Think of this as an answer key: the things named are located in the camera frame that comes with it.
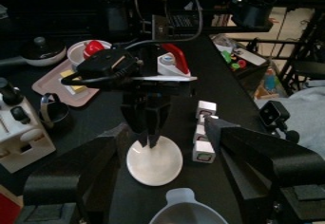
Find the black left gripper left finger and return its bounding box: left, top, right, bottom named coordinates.
left=23, top=122, right=134, bottom=224

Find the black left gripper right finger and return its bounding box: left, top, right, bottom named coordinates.
left=205, top=116, right=325, bottom=224

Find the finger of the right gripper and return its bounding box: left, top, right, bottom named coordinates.
left=120, top=103, right=150, bottom=148
left=146, top=103, right=173, bottom=149

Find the white toy cube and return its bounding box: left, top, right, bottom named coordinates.
left=196, top=100, right=219, bottom=120
left=192, top=140, right=217, bottom=164
left=197, top=115, right=220, bottom=127
left=192, top=124, right=212, bottom=144

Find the white and red toy iron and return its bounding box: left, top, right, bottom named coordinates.
left=136, top=43, right=200, bottom=83

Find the black webcam on stand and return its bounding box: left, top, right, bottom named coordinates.
left=259, top=100, right=301, bottom=144

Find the white round plate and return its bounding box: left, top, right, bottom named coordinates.
left=126, top=135, right=185, bottom=187

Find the grey cloth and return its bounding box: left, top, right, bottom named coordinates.
left=253, top=85, right=325, bottom=160

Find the white block holder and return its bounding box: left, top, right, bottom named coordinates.
left=0, top=77, right=58, bottom=174

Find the yellow toy block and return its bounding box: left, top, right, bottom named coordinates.
left=59, top=68, right=89, bottom=95

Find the red toy in bowl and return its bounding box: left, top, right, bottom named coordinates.
left=83, top=40, right=108, bottom=60

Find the green toy piece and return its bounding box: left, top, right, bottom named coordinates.
left=221, top=49, right=236, bottom=65

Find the pink tray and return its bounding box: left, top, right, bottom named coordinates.
left=31, top=58, right=102, bottom=108

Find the grey measuring cup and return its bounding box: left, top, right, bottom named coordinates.
left=149, top=187, right=231, bottom=224

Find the black and white lidded bowl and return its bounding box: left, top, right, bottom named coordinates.
left=19, top=36, right=69, bottom=67

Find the black cup holder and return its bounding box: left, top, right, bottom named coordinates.
left=229, top=0, right=277, bottom=30

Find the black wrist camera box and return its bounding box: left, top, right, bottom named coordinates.
left=77, top=48, right=144, bottom=84

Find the black camera cable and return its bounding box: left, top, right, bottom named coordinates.
left=61, top=0, right=205, bottom=88

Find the small black pot with handle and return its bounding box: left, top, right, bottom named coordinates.
left=39, top=92, right=73, bottom=130

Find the black chair frame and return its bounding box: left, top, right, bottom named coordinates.
left=272, top=10, right=325, bottom=96

